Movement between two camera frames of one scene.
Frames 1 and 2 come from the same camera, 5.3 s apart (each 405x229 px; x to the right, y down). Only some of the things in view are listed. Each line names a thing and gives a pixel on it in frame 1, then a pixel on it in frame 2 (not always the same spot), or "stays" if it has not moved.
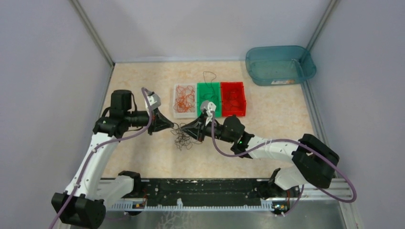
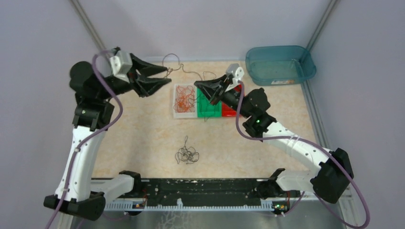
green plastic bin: (210, 91) stays
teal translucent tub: (280, 65) stays
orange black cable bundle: (182, 138) → (189, 155)
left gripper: (158, 122) → (145, 86)
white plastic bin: (185, 100) stays
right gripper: (192, 128) → (216, 87)
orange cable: (185, 99) stays
